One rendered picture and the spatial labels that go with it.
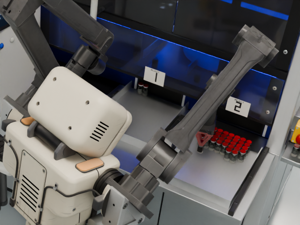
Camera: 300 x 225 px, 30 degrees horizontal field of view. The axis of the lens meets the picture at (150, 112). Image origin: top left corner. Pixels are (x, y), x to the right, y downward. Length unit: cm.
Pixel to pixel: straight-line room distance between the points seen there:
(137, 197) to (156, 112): 91
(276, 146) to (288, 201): 126
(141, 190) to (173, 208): 115
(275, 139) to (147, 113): 49
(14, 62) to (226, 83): 105
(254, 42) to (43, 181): 60
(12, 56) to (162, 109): 61
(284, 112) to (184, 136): 73
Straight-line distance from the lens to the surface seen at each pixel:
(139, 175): 131
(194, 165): 195
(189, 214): 243
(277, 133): 206
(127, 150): 197
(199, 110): 134
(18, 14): 130
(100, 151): 136
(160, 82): 214
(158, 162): 134
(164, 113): 218
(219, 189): 188
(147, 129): 208
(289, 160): 211
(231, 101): 205
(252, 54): 136
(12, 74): 220
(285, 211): 325
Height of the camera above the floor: 209
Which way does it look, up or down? 34 degrees down
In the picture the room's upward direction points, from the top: 9 degrees clockwise
